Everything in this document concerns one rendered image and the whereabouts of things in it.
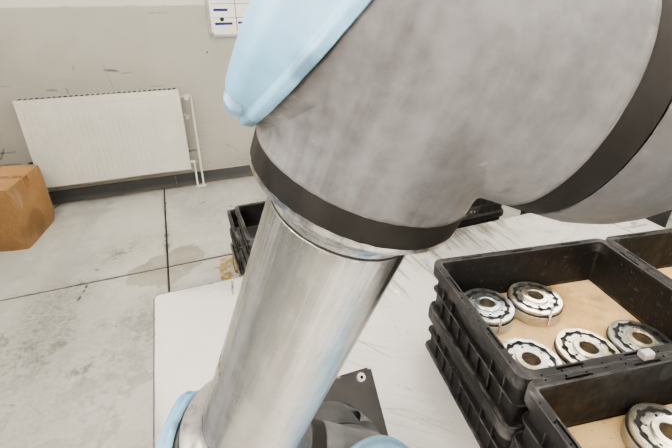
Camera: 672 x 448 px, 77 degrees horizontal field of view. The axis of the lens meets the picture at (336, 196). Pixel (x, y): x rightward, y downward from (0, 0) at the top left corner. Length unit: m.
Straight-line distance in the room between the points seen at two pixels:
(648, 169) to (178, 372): 0.93
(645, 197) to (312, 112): 0.13
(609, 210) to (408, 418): 0.74
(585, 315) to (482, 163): 0.85
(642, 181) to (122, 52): 3.29
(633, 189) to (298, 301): 0.16
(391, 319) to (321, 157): 0.92
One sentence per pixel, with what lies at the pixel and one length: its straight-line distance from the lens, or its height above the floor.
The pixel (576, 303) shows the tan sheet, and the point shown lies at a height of 0.83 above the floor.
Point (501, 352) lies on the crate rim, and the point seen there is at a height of 0.93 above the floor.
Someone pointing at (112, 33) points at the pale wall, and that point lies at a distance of 3.36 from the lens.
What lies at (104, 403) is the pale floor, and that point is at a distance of 1.99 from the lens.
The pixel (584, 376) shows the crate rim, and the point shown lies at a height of 0.92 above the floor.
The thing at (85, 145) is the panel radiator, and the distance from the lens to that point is 3.41.
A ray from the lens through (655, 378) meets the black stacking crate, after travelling 0.83.
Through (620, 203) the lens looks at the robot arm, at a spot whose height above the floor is 1.34.
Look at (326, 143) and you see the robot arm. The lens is 0.16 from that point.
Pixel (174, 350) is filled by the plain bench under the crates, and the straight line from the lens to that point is 1.05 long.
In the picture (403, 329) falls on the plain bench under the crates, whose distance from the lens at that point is 1.05.
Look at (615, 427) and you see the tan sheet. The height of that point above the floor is 0.83.
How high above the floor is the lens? 1.42
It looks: 26 degrees down
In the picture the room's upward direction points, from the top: straight up
